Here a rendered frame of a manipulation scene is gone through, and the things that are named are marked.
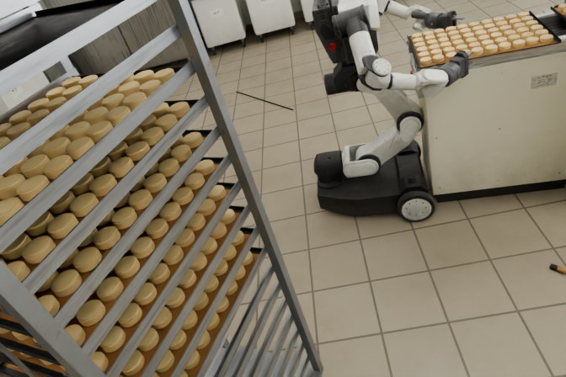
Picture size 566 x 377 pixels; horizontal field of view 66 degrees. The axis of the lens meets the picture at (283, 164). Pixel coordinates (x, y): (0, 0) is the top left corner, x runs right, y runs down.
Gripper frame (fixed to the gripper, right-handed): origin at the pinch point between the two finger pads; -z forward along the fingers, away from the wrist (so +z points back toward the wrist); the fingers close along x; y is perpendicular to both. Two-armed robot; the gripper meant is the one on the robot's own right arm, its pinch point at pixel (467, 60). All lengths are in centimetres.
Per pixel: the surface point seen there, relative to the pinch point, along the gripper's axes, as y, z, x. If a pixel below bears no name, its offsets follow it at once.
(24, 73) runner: -31, 160, 77
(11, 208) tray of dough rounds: -34, 173, 60
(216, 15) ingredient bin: 388, -82, -42
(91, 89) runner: -26, 152, 69
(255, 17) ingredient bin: 360, -118, -56
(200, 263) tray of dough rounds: -20, 149, 15
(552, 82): -23.0, -31.2, -21.4
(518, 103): -13.1, -21.4, -29.9
